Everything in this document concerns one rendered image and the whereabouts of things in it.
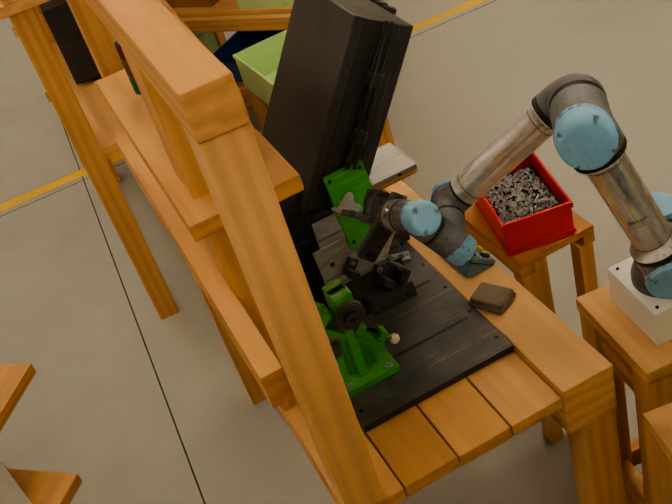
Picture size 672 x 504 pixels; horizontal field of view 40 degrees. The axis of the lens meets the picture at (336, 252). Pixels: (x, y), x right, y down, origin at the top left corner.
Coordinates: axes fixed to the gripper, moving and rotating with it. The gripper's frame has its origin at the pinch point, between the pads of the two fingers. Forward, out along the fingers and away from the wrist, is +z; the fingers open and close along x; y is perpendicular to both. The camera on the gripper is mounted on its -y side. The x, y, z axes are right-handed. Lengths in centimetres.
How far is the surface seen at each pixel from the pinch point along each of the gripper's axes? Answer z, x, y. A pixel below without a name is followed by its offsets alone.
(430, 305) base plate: 7.0, -30.6, -14.2
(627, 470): 2, -106, -42
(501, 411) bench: -29, -36, -33
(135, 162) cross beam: 64, 44, 1
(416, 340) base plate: -0.2, -25.6, -23.9
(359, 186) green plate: 12.4, -3.4, 9.7
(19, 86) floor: 521, 64, 59
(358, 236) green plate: 14.7, -8.3, -2.5
